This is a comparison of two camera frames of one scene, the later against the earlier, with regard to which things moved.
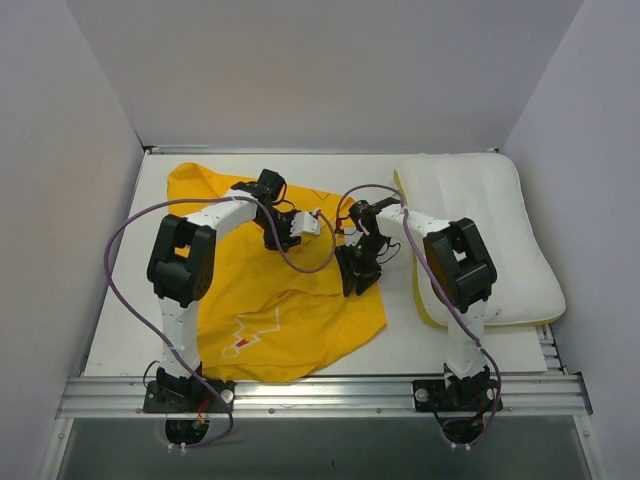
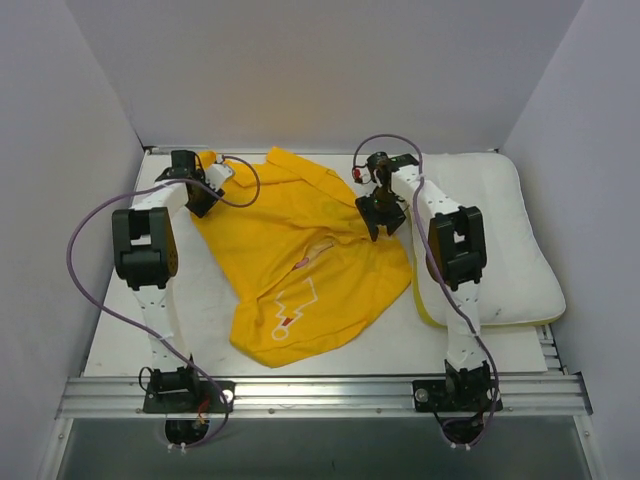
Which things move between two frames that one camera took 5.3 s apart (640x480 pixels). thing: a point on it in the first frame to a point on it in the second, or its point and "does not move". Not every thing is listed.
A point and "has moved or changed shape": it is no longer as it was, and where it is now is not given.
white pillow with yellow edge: (482, 188) does not move
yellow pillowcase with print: (275, 315) has moved or changed shape
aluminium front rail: (320, 397) does not move
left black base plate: (188, 397) does not move
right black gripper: (357, 262) to (380, 215)
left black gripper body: (275, 237) to (201, 201)
